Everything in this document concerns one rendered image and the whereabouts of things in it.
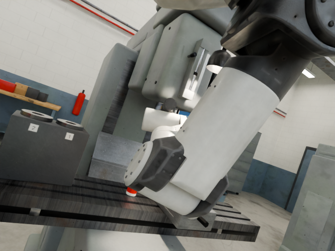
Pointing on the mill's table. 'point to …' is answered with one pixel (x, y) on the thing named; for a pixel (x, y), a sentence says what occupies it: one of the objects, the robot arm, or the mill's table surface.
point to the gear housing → (167, 18)
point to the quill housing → (179, 61)
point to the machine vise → (174, 217)
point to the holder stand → (41, 149)
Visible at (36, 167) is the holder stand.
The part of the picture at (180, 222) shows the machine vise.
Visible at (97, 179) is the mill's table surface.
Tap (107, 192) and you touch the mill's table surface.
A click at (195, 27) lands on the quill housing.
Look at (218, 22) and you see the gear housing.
